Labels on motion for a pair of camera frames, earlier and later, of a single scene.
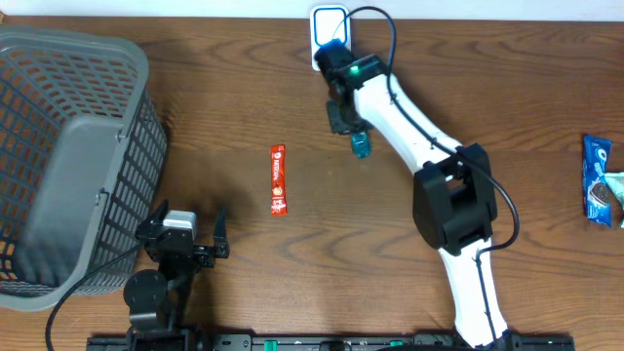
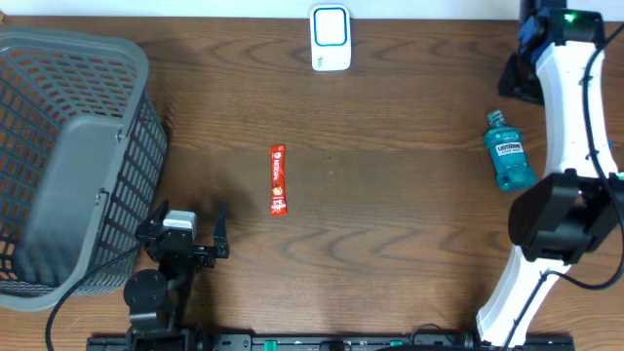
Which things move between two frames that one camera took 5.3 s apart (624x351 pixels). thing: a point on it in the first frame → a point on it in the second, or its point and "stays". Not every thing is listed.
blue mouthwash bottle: (361, 144) → (506, 151)
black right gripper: (337, 124) → (509, 81)
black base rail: (324, 342) stays
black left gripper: (206, 258) stays
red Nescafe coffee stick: (278, 175) stays
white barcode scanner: (329, 22) stays
